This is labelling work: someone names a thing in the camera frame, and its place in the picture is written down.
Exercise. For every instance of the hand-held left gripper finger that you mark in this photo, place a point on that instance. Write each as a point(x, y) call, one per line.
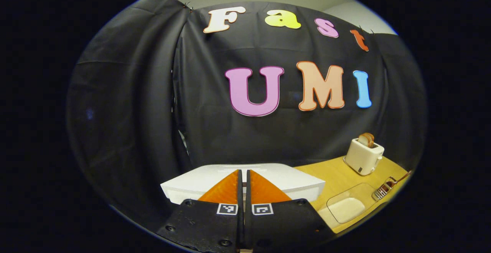
point(248, 191)
point(240, 191)

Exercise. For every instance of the white rice cooker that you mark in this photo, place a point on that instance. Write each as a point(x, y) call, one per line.
point(284, 180)

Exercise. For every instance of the white rice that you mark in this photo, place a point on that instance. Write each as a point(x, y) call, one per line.
point(349, 209)

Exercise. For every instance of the clear chopstick holder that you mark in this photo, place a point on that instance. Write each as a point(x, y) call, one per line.
point(381, 192)

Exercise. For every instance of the black backdrop cloth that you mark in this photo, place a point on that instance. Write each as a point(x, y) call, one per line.
point(230, 138)

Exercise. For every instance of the white toaster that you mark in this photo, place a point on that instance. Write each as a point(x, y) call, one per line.
point(362, 157)

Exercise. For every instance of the clear plastic container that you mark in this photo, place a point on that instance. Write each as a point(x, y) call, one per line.
point(368, 191)

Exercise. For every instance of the small metal cloth clip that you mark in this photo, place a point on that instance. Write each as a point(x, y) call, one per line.
point(187, 6)

